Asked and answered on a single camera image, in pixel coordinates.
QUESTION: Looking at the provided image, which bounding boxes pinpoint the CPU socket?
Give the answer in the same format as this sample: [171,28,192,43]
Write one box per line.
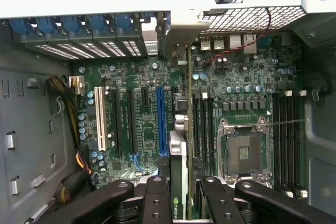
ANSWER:
[216,118,272,183]

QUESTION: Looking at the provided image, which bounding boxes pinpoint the black RAM slot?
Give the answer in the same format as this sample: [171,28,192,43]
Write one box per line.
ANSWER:
[208,92,215,169]
[201,92,207,168]
[286,94,293,196]
[293,94,300,196]
[272,94,279,193]
[193,92,199,158]
[279,94,286,195]

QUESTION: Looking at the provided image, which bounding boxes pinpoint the blue expansion slot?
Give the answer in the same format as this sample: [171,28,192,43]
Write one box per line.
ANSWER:
[156,86,167,156]

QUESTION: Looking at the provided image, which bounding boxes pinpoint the long black expansion slot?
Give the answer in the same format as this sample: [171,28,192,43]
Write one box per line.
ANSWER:
[112,87,123,155]
[127,89,138,154]

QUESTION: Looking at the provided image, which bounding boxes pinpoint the white expansion slot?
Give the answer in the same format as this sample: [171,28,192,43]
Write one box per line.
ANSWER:
[94,86,108,151]

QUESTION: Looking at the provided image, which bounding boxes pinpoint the short black expansion slot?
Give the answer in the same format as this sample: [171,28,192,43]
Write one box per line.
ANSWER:
[141,87,149,106]

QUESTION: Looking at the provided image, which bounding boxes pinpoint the thin locking lever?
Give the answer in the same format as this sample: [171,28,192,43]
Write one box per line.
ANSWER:
[217,119,310,133]

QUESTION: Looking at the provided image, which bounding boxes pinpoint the green motherboard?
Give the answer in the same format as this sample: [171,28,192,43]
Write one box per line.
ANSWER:
[72,31,307,201]

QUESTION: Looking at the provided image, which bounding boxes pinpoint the open black PC case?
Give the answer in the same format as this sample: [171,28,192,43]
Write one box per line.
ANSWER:
[0,0,336,224]

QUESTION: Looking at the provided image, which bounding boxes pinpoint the blue card clip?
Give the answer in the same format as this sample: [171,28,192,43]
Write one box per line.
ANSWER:
[89,15,112,36]
[36,16,60,36]
[62,15,86,36]
[115,15,136,35]
[9,16,34,36]

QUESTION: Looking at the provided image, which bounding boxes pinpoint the coloured power wire bundle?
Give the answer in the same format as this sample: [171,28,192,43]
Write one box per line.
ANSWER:
[54,149,99,208]

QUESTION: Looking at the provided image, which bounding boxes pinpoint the black yellow sleeved power wire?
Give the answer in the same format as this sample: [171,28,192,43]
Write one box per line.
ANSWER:
[46,76,85,148]

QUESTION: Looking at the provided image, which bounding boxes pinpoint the black looped wire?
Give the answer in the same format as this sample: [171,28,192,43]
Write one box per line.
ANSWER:
[304,70,330,103]

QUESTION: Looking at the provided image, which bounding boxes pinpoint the red black twisted wire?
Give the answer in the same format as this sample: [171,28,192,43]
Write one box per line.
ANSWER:
[204,7,272,65]

